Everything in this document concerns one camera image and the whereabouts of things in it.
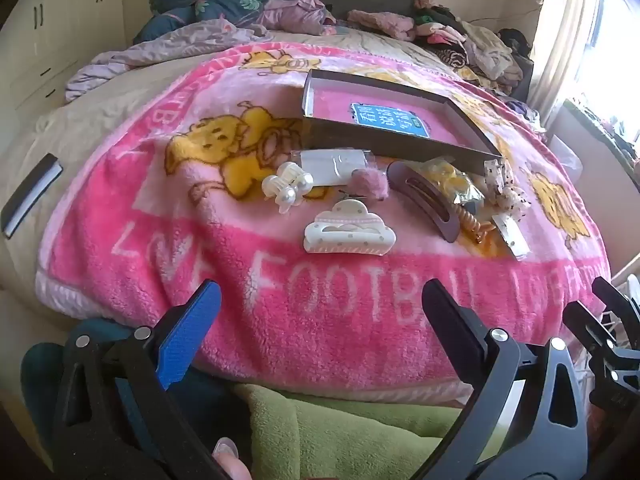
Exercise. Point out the lilac pink garment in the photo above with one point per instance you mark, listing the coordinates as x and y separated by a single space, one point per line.
300 15

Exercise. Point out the white cloud-shaped hair claw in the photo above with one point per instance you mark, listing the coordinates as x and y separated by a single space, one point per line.
350 232

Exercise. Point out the white pearl hair claw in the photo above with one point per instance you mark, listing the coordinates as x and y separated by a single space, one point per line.
287 182

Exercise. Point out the pink printed blanket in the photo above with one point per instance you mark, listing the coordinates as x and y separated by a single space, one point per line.
350 310

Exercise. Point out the pile of mixed clothes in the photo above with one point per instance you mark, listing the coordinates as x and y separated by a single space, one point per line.
480 45

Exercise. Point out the cream curtain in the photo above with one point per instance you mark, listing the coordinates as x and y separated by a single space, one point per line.
560 35

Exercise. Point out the person's left hand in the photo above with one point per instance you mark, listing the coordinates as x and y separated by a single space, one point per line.
230 462

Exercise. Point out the brown oval hair clip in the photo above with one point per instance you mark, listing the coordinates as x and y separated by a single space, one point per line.
442 227

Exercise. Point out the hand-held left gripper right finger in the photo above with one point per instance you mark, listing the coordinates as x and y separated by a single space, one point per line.
452 325

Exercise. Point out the black and white notebook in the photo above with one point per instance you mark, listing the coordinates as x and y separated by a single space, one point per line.
30 195

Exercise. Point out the lilac crumpled sheet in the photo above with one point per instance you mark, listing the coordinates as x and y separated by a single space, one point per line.
165 42

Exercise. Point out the pink pompom hair clip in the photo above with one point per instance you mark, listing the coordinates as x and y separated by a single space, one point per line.
370 183

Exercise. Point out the polka dot bow hair clip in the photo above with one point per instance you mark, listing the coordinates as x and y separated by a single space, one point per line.
507 195

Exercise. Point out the green fleece blanket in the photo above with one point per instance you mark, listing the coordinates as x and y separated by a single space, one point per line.
350 435

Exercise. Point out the grey cardboard box pink inside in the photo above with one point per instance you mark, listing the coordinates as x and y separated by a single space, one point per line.
380 110

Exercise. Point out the cream wardrobe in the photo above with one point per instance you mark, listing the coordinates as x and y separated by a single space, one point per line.
60 20

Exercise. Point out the clear packet with white card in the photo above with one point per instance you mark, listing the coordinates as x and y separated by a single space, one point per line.
335 164

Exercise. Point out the clear jewelry packet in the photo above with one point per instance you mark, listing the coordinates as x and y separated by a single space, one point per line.
512 237

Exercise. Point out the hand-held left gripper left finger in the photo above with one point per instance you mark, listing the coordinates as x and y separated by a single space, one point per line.
192 330

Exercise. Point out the dark floral quilt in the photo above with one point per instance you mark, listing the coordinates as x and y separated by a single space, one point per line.
200 0

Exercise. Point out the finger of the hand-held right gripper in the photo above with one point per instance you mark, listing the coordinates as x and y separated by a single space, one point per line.
595 335
617 302

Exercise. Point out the window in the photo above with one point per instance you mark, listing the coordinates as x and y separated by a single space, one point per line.
620 60

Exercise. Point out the pink fuzzy garment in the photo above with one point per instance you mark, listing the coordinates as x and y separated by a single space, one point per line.
380 22

